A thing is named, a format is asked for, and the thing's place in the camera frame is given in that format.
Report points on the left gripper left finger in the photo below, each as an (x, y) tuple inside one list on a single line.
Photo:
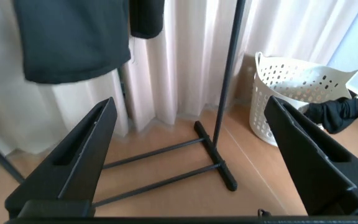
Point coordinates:
[(79, 183)]

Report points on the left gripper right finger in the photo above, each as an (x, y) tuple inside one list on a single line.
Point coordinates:
[(319, 183)]

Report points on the black garment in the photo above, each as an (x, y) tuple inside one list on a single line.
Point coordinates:
[(334, 115)]

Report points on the black shorts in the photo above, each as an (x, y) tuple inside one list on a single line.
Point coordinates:
[(73, 40)]

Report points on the white laundry basket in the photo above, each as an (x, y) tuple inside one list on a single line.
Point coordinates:
[(259, 109)]

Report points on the black clothes rack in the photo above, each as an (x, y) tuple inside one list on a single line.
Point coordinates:
[(228, 77)]

